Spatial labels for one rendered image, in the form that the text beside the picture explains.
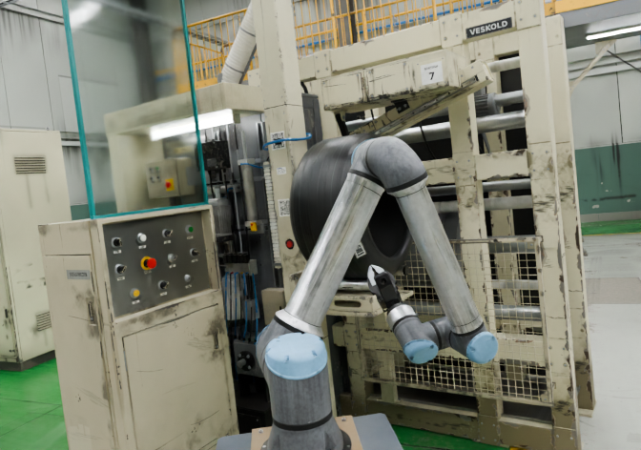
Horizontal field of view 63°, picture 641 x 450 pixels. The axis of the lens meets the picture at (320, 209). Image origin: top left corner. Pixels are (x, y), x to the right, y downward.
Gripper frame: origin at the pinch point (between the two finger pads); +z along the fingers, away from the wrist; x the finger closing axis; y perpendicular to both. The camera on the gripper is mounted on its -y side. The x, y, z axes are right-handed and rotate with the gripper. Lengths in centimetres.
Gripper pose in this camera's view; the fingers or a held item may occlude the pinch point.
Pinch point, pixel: (371, 267)
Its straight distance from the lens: 180.3
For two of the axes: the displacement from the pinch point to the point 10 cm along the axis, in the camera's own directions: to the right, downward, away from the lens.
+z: -3.3, -5.9, 7.4
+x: 9.0, -4.4, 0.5
